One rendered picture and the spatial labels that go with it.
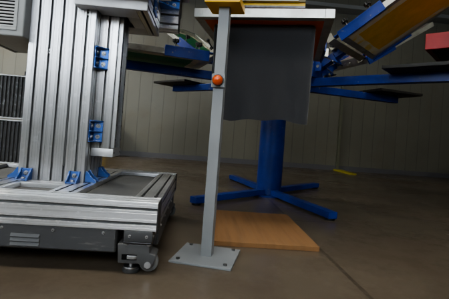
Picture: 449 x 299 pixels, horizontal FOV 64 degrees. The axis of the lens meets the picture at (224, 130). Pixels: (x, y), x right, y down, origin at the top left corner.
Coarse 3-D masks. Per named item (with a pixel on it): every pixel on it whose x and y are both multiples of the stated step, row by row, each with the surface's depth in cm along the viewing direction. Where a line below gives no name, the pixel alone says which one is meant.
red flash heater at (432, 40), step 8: (440, 32) 195; (448, 32) 193; (432, 40) 197; (440, 40) 195; (448, 40) 192; (432, 48) 197; (440, 48) 195; (448, 48) 194; (432, 56) 212; (440, 56) 210; (448, 56) 209
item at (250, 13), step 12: (204, 12) 152; (252, 12) 149; (264, 12) 148; (276, 12) 147; (288, 12) 146; (300, 12) 145; (312, 12) 144; (324, 12) 143; (204, 24) 163; (324, 24) 150; (324, 36) 167
